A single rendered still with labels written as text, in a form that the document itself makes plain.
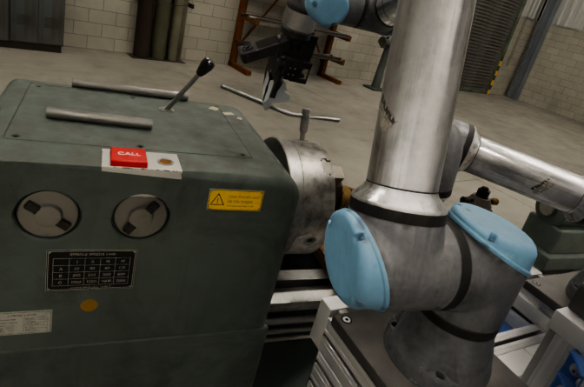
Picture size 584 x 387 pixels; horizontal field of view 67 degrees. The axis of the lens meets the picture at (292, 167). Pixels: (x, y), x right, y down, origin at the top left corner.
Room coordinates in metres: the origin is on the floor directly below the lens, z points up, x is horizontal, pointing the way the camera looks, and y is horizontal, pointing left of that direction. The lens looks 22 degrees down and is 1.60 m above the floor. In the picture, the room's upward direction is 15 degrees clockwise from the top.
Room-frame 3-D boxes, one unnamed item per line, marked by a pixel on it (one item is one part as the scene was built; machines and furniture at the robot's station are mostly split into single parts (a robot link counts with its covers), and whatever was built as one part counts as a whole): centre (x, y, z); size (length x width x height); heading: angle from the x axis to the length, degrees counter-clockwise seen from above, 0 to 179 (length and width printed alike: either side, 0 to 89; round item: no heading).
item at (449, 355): (0.53, -0.27, 1.21); 0.15 x 0.15 x 0.10
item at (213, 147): (0.91, 0.33, 1.06); 0.59 x 0.48 x 0.39; 116
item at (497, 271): (0.52, -0.26, 1.33); 0.13 x 0.12 x 0.14; 111
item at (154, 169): (0.72, 0.27, 1.23); 0.13 x 0.08 x 0.06; 116
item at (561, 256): (1.65, -1.09, 1.01); 0.30 x 0.20 x 0.29; 116
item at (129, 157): (0.71, 0.28, 1.26); 0.06 x 0.06 x 0.02; 26
